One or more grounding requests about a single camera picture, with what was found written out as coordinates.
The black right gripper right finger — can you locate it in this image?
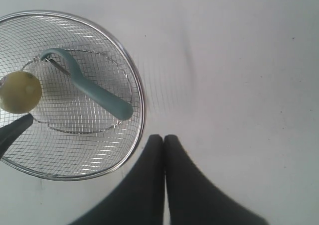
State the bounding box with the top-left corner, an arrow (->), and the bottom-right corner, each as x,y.
164,134 -> 267,225

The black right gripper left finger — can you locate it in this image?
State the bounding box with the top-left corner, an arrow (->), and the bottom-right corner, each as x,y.
73,134 -> 165,225

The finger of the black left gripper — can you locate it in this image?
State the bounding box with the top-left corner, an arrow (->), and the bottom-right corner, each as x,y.
0,114 -> 33,158

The yellow lemon with sticker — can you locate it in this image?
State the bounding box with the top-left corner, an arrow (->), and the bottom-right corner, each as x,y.
0,71 -> 42,114

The teal handled vegetable peeler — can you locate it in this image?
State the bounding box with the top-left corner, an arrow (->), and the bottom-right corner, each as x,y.
39,48 -> 133,120

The oval steel mesh basket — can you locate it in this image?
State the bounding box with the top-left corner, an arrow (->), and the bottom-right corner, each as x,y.
0,10 -> 145,181

